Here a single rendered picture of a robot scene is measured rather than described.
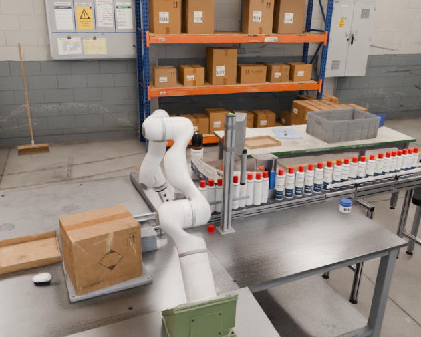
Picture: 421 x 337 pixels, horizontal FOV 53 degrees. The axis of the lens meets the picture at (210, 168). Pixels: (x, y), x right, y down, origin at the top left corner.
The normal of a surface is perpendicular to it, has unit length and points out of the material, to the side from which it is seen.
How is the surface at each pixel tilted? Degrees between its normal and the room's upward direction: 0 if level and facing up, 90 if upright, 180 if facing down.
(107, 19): 91
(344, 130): 90
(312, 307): 1
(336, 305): 1
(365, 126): 90
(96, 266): 90
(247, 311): 0
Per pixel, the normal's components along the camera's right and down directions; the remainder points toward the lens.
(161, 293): 0.03, -0.93
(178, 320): 0.35, 0.36
